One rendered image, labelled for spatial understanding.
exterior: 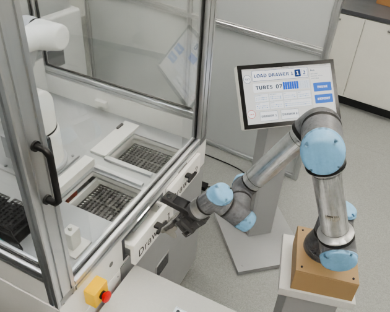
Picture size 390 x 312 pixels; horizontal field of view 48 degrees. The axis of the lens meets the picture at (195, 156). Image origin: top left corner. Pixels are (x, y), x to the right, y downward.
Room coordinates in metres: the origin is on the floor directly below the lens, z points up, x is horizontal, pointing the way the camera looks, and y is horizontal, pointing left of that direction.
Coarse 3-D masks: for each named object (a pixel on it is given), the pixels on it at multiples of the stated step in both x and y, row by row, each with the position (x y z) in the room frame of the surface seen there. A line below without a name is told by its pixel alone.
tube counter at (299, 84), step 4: (292, 80) 1.94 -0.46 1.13; (296, 80) 1.95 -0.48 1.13; (300, 80) 1.95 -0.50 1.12; (304, 80) 1.96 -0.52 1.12; (308, 80) 1.96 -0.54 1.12; (276, 84) 1.91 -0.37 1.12; (280, 84) 1.91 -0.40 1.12; (284, 84) 1.92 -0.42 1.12; (288, 84) 1.92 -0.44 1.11; (292, 84) 1.93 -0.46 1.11; (296, 84) 1.93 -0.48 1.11; (300, 84) 1.94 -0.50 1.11; (304, 84) 1.94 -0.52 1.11; (308, 84) 1.95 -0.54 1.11; (276, 88) 1.90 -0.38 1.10; (280, 88) 1.90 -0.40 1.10; (284, 88) 1.91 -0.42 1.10; (288, 88) 1.91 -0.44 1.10; (292, 88) 1.92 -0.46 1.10; (296, 88) 1.92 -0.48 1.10; (300, 88) 1.93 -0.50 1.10; (304, 88) 1.93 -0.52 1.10
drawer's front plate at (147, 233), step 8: (160, 208) 1.20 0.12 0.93; (168, 208) 1.23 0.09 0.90; (160, 216) 1.17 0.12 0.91; (152, 224) 1.12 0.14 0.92; (144, 232) 1.07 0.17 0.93; (152, 232) 1.12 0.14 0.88; (136, 240) 1.03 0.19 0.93; (144, 240) 1.07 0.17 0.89; (152, 240) 1.12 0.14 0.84; (136, 248) 1.02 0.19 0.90; (144, 248) 1.06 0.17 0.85; (136, 256) 1.02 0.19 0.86
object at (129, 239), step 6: (156, 204) 1.27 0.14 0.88; (162, 204) 1.26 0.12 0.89; (150, 210) 1.27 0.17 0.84; (156, 210) 1.27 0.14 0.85; (150, 216) 1.24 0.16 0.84; (144, 222) 1.21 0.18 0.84; (138, 228) 1.17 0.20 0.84; (132, 234) 1.14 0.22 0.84; (138, 234) 1.14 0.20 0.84; (126, 240) 1.11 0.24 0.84; (132, 240) 1.11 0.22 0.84; (126, 246) 1.04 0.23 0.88; (126, 252) 1.04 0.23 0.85
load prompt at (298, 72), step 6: (252, 72) 1.92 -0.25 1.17; (258, 72) 1.92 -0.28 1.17; (264, 72) 1.93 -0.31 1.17; (270, 72) 1.94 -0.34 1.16; (276, 72) 1.95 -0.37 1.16; (282, 72) 1.95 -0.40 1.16; (288, 72) 1.96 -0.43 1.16; (294, 72) 1.97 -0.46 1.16; (300, 72) 1.98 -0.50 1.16; (306, 72) 1.99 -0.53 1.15; (252, 78) 1.90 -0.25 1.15; (258, 78) 1.91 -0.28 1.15; (264, 78) 1.91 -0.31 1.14; (270, 78) 1.92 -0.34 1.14; (276, 78) 1.93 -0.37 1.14; (282, 78) 1.94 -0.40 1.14; (288, 78) 1.94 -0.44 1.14; (294, 78) 1.95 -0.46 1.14
